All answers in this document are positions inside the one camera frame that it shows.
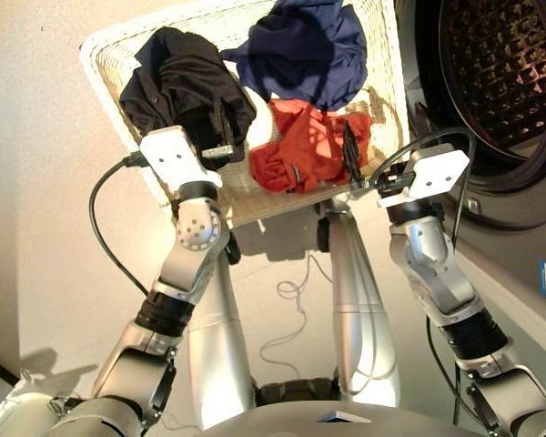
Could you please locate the red garment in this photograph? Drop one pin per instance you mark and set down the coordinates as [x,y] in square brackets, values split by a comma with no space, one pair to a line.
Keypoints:
[300,150]

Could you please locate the black garment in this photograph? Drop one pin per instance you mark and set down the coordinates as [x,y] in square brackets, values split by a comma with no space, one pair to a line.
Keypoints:
[182,91]

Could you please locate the pale woven laundry basket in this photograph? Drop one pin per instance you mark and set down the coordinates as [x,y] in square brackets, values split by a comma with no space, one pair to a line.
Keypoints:
[391,68]

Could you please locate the black wheeled basket stand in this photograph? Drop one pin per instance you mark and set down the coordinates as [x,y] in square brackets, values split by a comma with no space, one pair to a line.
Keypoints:
[233,252]

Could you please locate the grey front-load washing machine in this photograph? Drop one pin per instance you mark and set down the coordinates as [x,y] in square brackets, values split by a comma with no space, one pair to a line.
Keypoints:
[528,200]

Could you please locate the navy blue garment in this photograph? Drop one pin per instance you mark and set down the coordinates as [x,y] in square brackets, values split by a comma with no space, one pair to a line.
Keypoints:
[300,54]

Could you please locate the silver robot leg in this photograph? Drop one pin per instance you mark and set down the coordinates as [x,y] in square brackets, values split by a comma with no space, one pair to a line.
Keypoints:
[355,296]
[214,355]

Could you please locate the silver robot torso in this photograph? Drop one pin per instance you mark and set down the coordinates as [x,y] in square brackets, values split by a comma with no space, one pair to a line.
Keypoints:
[336,425]

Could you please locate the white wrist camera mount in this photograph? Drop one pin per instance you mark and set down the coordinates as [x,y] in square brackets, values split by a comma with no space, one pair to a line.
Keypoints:
[173,157]
[439,170]

